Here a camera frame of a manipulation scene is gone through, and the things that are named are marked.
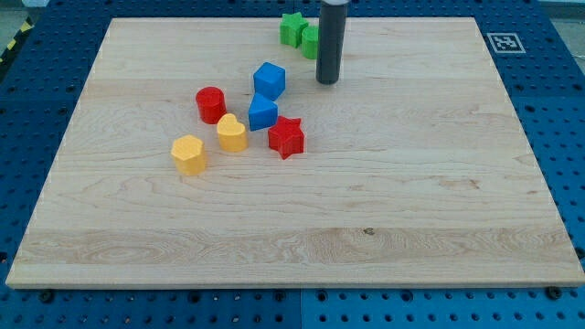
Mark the red star block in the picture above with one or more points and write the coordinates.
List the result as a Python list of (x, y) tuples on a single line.
[(286, 137)]

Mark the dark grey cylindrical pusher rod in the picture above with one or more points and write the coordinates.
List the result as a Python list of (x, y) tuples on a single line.
[(332, 24)]

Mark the red cylinder block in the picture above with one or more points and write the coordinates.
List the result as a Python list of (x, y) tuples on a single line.
[(211, 104)]

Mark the yellow black hazard tape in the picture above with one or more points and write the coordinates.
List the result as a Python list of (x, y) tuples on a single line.
[(17, 42)]

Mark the yellow heart block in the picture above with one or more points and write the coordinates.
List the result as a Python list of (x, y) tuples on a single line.
[(232, 134)]

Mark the blue cube block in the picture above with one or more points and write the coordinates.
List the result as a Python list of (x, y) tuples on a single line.
[(269, 80)]

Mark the blue triangle block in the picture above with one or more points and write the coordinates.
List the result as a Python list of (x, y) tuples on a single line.
[(262, 112)]

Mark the white fiducial marker tag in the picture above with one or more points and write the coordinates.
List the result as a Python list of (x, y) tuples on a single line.
[(506, 43)]

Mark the yellow hexagon block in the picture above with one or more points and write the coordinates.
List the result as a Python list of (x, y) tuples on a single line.
[(189, 155)]

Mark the light wooden board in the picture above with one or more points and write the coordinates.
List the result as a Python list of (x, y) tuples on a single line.
[(416, 172)]

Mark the green star block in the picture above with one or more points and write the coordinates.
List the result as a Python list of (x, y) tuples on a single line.
[(291, 29)]

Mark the green cylinder block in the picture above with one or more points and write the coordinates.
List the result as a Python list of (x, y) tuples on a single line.
[(309, 45)]

